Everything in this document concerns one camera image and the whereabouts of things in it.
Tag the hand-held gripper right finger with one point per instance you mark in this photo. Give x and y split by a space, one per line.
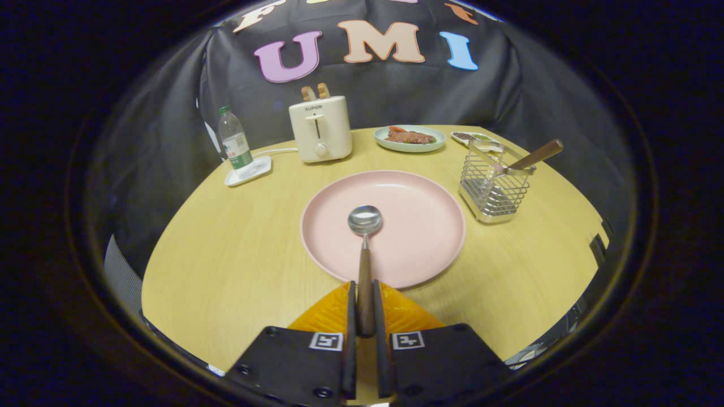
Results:
380 350

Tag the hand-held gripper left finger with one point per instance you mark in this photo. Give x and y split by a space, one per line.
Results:
350 350

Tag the pink plate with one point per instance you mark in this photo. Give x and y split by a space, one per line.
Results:
418 226

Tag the white square coaster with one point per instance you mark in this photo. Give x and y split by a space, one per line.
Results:
261 168

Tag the light green food plate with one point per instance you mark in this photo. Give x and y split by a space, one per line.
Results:
410 147

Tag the brown meat slice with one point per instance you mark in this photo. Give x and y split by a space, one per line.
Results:
410 137

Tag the cream white toaster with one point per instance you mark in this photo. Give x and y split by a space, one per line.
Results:
334 130

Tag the dark brown beans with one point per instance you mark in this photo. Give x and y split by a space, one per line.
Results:
464 136

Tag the white divided dish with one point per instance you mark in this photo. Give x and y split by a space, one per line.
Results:
481 135

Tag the clear plastic water bottle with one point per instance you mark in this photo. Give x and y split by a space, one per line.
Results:
235 141

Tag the grey chair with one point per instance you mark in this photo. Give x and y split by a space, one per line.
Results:
121 277

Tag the toast slice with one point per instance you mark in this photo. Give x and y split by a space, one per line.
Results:
323 91
308 94

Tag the black backdrop cloth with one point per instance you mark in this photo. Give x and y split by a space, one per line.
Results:
537 102

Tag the black bracket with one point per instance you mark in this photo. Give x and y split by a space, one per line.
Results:
598 249

